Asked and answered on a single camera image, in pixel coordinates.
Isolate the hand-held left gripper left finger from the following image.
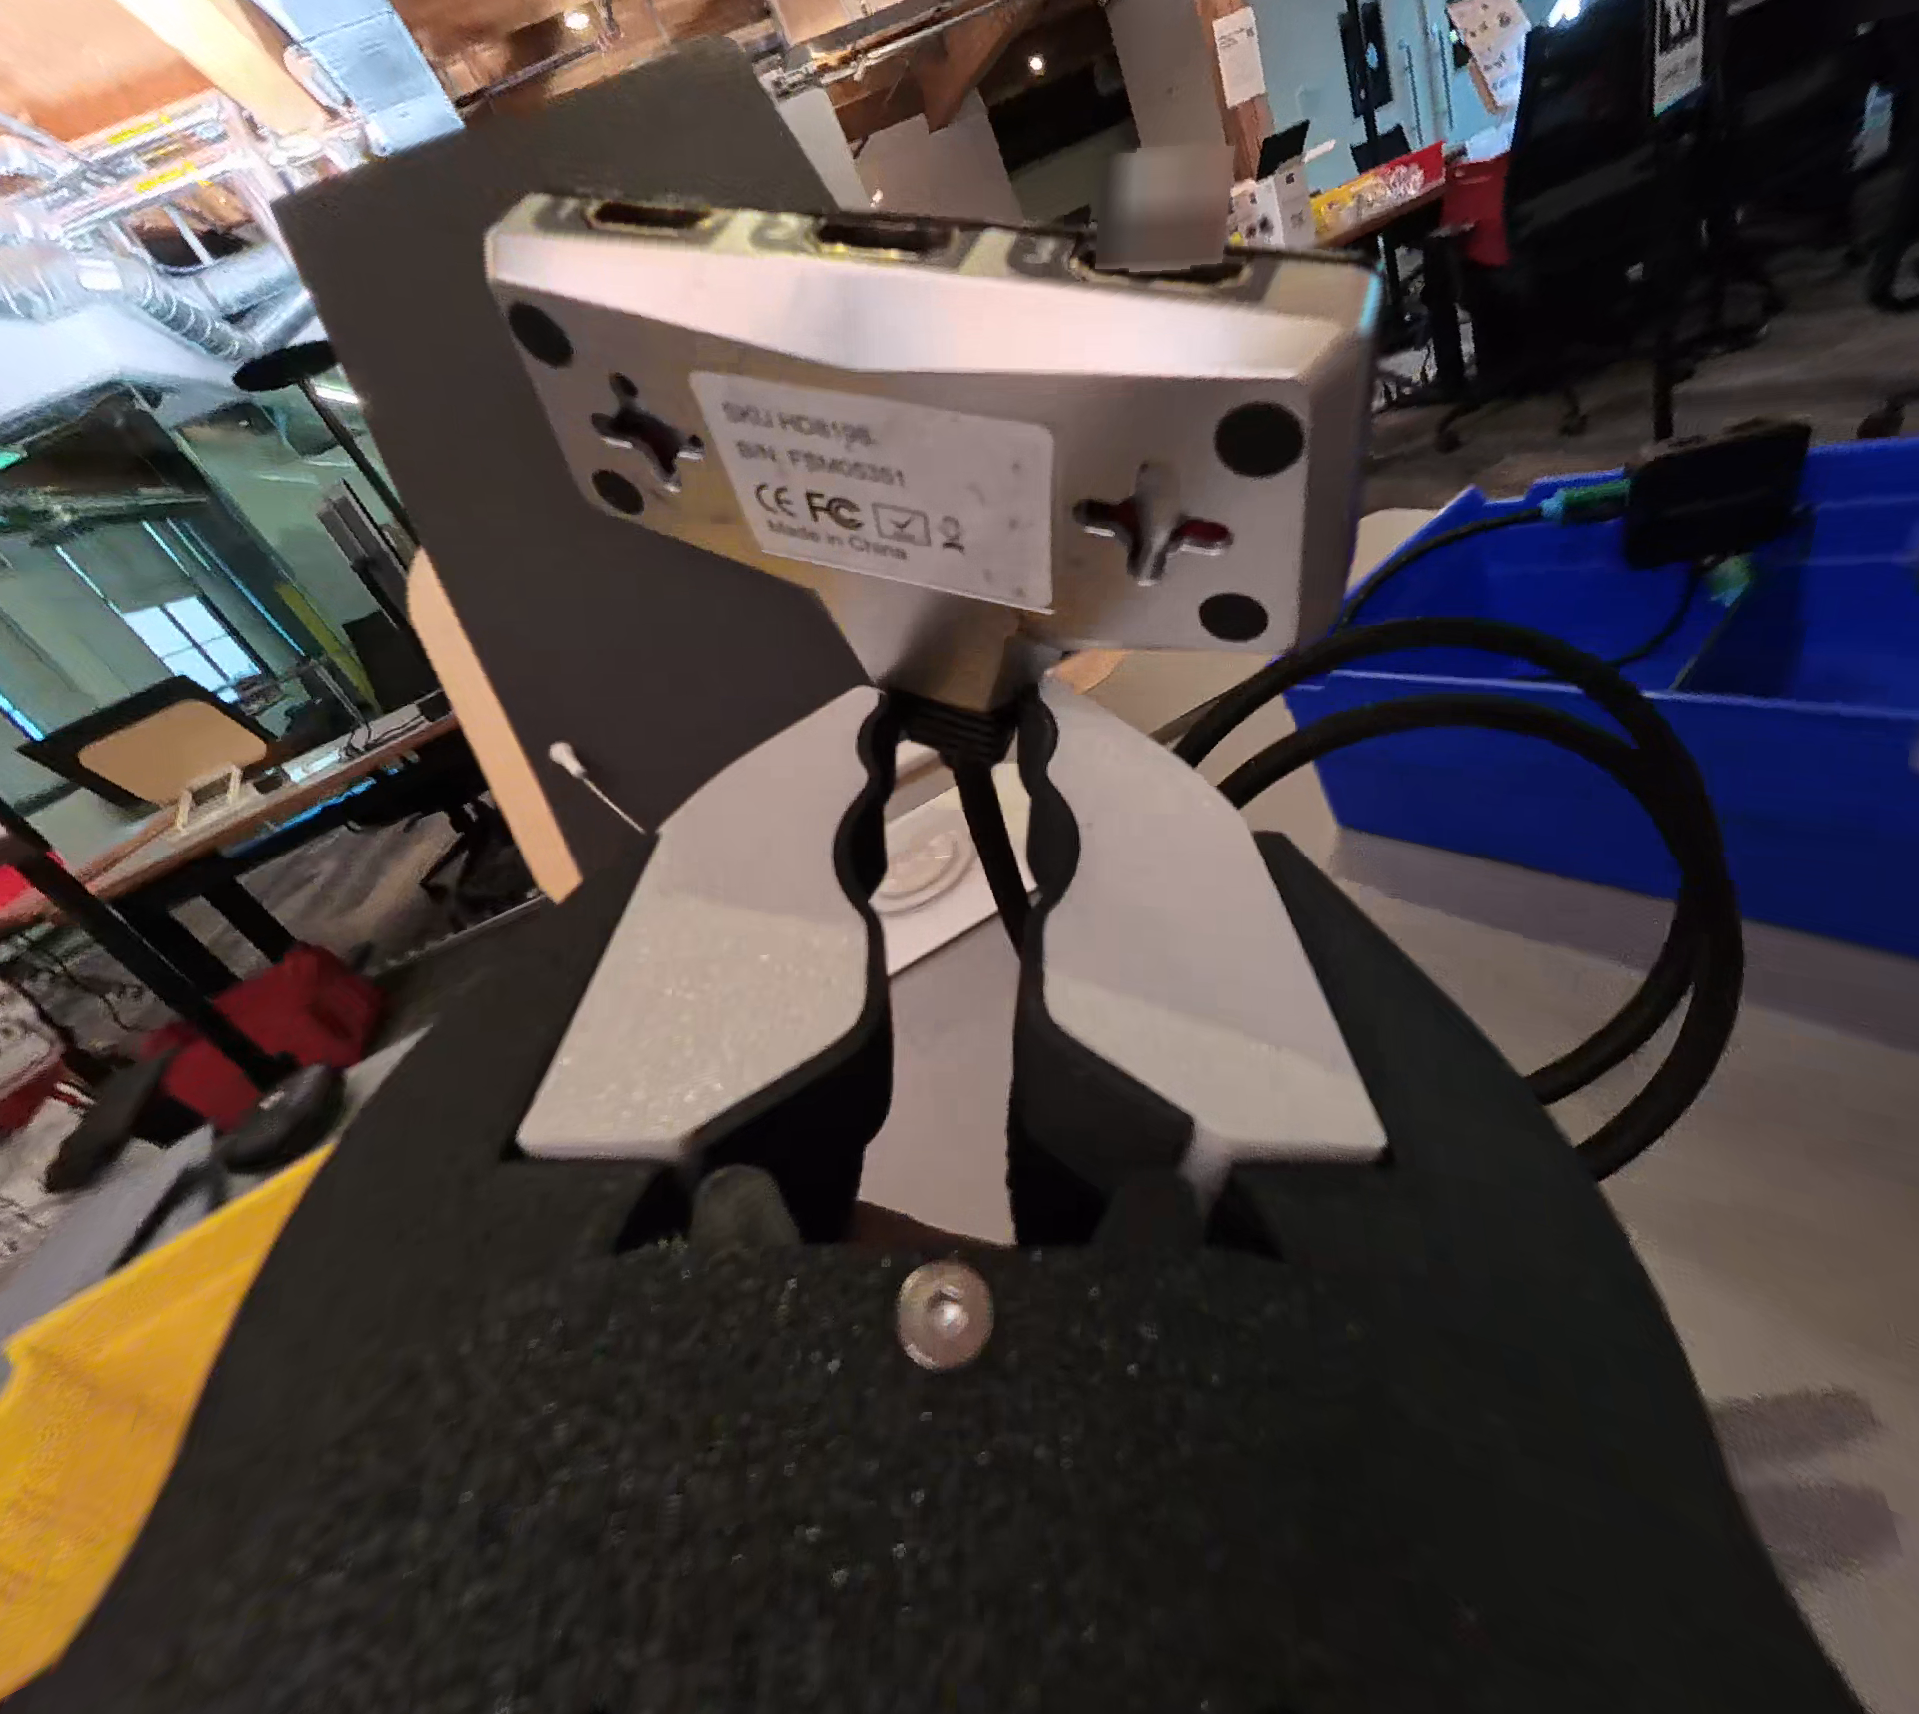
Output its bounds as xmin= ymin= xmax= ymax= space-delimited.
xmin=514 ymin=688 xmax=902 ymax=1243

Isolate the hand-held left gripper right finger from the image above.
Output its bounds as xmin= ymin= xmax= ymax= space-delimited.
xmin=1009 ymin=677 xmax=1390 ymax=1245

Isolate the black cable with green plugs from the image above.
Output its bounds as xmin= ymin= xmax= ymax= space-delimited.
xmin=1344 ymin=477 xmax=1759 ymax=669

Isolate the blue plastic bin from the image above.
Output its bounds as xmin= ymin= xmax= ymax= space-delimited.
xmin=1288 ymin=440 xmax=1919 ymax=945

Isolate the grey hdmi switch box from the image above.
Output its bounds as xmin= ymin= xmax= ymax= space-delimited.
xmin=481 ymin=193 xmax=1385 ymax=715

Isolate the yellow plastic bin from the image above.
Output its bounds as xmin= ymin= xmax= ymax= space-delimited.
xmin=0 ymin=1137 xmax=339 ymax=1714

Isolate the grey desk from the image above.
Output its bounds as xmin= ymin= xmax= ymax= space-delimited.
xmin=861 ymin=505 xmax=1919 ymax=1714

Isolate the red bag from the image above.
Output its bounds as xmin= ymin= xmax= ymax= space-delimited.
xmin=141 ymin=947 xmax=383 ymax=1121

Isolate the long wooden table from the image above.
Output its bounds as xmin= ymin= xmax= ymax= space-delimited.
xmin=0 ymin=713 xmax=465 ymax=899

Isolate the black chair with wooden back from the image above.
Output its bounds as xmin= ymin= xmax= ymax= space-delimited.
xmin=20 ymin=677 xmax=278 ymax=805

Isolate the black board with wooden rim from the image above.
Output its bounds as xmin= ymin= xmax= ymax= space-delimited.
xmin=273 ymin=33 xmax=902 ymax=907

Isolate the red plastic bin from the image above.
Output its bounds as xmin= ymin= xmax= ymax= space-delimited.
xmin=1440 ymin=153 xmax=1518 ymax=270

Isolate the black office chair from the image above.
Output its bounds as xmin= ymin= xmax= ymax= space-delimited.
xmin=1433 ymin=0 xmax=1786 ymax=447

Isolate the silver ventilation duct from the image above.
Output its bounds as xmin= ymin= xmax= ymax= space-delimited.
xmin=0 ymin=131 xmax=324 ymax=375

